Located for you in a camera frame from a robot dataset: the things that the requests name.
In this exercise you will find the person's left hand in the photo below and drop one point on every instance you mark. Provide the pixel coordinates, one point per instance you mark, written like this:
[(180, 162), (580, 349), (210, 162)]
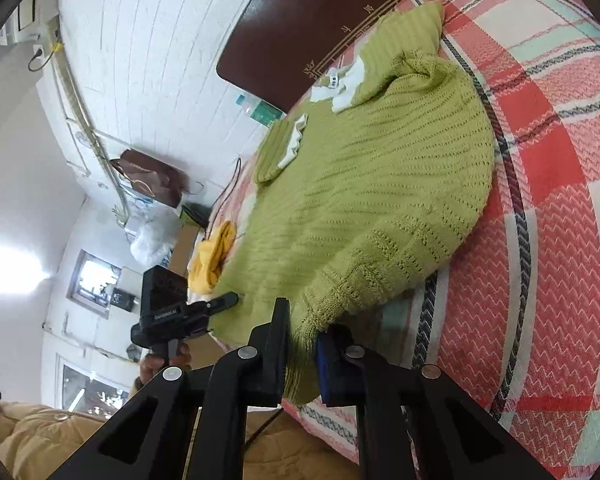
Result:
[(150, 370)]

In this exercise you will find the yellow garment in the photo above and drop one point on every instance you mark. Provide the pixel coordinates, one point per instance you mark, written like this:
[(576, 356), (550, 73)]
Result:
[(212, 260)]

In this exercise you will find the green knit sweater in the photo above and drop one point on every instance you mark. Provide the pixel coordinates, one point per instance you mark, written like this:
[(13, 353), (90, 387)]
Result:
[(355, 185)]

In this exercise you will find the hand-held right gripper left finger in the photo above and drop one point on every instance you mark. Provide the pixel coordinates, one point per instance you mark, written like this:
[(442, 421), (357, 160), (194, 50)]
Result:
[(280, 350)]

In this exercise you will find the dark wooden headboard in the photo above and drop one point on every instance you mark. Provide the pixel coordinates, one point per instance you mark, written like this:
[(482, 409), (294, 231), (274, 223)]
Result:
[(305, 25)]

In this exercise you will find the cardboard box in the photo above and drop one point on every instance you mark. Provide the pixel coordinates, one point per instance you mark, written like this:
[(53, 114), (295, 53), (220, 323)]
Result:
[(182, 250)]

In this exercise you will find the person's tan puffer jacket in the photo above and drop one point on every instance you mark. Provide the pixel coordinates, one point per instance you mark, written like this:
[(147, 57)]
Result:
[(45, 435)]

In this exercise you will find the red plaid bed sheet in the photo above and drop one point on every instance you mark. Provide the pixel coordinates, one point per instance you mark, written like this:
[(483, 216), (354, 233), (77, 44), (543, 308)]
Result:
[(555, 210)]

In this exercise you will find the small wall window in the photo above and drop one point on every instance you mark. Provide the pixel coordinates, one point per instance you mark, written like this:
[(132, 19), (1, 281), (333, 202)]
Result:
[(95, 282)]

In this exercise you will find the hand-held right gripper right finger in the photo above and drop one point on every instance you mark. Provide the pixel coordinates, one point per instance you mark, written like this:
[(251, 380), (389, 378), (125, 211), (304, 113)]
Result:
[(324, 365)]

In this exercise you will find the plastic water bottle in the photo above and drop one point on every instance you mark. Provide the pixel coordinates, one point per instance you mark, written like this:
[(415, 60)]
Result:
[(260, 112)]

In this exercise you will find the white plastic bag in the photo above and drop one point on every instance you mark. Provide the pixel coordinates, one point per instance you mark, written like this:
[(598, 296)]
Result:
[(152, 235)]

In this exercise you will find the large glass window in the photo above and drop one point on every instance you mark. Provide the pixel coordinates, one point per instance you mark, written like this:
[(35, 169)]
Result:
[(90, 385)]

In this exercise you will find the white wall electrical box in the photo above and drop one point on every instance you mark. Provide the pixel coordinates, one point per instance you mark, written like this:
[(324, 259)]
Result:
[(27, 20)]

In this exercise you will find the small black device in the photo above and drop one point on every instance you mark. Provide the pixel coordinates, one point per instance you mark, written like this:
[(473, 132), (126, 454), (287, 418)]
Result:
[(122, 298)]

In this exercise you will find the wall pipe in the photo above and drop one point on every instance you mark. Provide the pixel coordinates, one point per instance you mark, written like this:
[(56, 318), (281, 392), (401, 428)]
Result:
[(80, 110)]

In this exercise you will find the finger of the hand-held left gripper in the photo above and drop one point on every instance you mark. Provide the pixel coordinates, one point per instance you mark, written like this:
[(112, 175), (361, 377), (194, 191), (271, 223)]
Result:
[(215, 305)]

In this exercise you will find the brown paper bag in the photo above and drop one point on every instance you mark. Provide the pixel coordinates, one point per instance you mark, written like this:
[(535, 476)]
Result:
[(147, 177)]

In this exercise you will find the dark green box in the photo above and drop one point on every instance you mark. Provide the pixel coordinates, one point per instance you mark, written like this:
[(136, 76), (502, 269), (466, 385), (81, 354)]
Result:
[(195, 215)]

